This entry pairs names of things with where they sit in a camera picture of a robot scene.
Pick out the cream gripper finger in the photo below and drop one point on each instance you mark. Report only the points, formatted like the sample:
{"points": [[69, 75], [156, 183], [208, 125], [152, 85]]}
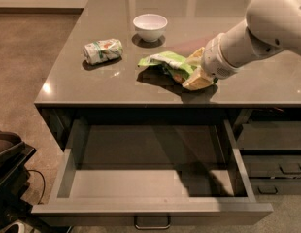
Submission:
{"points": [[198, 80], [195, 58]]}

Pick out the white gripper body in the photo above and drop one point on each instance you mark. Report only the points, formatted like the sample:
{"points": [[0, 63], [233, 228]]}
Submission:
{"points": [[214, 62]]}

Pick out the green rice chip bag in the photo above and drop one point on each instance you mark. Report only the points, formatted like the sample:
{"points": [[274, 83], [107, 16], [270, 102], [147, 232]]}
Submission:
{"points": [[172, 64]]}

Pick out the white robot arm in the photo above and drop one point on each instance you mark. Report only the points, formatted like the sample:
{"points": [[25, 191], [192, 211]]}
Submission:
{"points": [[269, 27]]}

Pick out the grey lower side drawer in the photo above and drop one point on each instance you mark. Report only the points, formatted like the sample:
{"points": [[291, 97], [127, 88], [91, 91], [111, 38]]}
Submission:
{"points": [[276, 186]]}

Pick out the open grey top drawer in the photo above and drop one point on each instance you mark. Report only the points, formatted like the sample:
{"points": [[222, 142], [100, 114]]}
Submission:
{"points": [[109, 174]]}

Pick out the white ceramic bowl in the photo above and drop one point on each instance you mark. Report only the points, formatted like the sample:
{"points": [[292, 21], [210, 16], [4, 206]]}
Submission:
{"points": [[150, 27]]}

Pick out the crushed white green can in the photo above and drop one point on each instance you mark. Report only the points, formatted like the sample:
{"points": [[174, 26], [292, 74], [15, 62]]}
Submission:
{"points": [[102, 51]]}

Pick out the metal drawer handle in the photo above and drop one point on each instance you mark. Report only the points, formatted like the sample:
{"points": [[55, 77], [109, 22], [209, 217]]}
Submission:
{"points": [[152, 222]]}

